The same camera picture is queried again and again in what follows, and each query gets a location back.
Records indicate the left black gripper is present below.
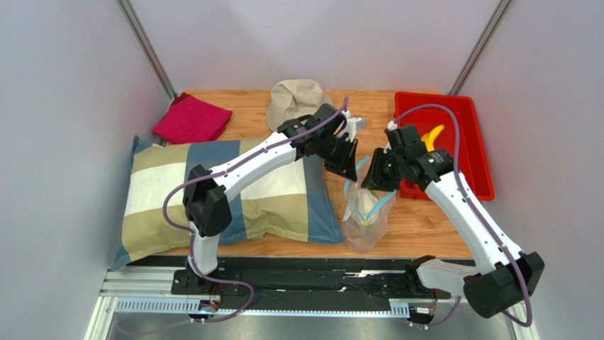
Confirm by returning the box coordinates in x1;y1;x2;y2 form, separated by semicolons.
316;135;359;184

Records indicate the fake white cauliflower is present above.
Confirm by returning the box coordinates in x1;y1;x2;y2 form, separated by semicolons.
352;189;379;225

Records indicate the clear zip top bag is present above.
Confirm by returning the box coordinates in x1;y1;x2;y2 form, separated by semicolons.
342;157;396;254

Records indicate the fake banana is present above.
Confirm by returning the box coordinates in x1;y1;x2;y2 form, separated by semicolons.
420;125;445;152

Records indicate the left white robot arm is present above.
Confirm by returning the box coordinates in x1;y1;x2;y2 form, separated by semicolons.
162;103;358;295

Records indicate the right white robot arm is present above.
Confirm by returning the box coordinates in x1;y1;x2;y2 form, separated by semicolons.
362;123;544;319

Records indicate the plaid pillow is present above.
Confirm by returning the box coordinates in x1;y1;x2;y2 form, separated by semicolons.
110;137;344;271

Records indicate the beige bucket hat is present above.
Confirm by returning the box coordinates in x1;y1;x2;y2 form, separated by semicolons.
265;79;333;132

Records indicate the red plastic bin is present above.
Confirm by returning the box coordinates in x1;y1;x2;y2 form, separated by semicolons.
394;91;495;201

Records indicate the magenta folded cloth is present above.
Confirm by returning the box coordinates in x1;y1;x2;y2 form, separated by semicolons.
152;92;233;145

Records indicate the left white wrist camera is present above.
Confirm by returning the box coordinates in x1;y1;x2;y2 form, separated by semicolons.
337;110;367;141

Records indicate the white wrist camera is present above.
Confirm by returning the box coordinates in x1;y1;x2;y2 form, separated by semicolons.
384;120;398;152
337;110;367;141

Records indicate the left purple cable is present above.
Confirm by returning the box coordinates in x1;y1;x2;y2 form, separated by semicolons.
162;96;350;324

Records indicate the purple cable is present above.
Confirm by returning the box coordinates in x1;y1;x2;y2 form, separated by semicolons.
391;103;534;329
162;96;350;324

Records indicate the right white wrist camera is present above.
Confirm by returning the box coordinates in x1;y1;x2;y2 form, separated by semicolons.
384;120;398;152

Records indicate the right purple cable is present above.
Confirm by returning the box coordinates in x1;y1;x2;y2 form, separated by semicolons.
391;103;534;329

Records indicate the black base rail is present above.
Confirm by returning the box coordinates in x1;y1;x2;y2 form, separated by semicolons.
171;257;452;312

